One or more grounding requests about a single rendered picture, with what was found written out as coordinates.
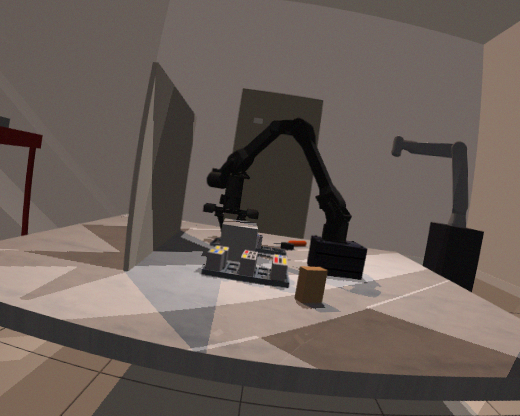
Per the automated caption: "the brown rectangular block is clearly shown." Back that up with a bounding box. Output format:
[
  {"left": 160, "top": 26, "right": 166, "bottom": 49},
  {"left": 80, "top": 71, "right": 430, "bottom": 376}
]
[{"left": 294, "top": 266, "right": 328, "bottom": 303}]

